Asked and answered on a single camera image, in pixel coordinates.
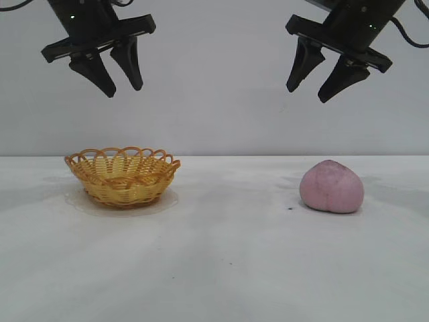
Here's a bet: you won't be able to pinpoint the yellow woven plastic basket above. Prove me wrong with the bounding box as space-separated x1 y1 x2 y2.
64 146 182 209

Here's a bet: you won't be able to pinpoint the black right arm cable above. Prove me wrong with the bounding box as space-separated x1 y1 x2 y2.
390 0 429 48

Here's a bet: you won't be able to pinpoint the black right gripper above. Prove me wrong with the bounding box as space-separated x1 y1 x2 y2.
285 0 408 104

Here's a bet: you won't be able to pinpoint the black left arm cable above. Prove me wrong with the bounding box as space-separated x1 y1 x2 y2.
0 0 32 11

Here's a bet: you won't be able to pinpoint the pink peach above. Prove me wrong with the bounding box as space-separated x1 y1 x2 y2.
299 160 365 215

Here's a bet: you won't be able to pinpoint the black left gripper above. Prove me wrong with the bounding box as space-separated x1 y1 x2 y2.
40 0 157 99

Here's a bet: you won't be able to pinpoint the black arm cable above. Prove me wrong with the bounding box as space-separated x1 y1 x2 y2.
390 0 429 48
0 0 32 11

